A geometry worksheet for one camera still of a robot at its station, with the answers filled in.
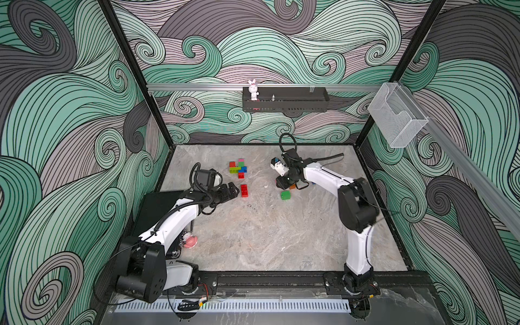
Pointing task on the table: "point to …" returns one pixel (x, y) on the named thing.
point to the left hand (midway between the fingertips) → (232, 191)
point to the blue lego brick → (244, 169)
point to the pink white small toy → (189, 240)
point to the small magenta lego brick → (241, 160)
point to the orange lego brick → (292, 187)
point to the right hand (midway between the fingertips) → (278, 183)
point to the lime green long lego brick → (234, 170)
